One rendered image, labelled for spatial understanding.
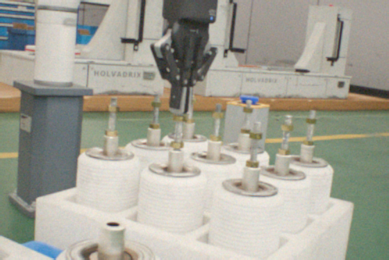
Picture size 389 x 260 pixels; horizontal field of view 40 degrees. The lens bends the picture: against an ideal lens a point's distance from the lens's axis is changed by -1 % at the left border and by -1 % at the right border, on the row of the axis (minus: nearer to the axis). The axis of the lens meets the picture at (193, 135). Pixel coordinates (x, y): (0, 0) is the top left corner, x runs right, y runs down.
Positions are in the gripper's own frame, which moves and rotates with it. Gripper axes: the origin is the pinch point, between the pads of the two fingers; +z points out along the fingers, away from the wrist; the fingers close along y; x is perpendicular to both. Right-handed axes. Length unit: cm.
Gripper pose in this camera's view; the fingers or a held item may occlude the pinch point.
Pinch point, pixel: (180, 99)
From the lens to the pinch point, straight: 76.2
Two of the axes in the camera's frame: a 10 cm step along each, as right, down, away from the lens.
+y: 5.9, -0.9, 8.0
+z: -1.0, 9.8, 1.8
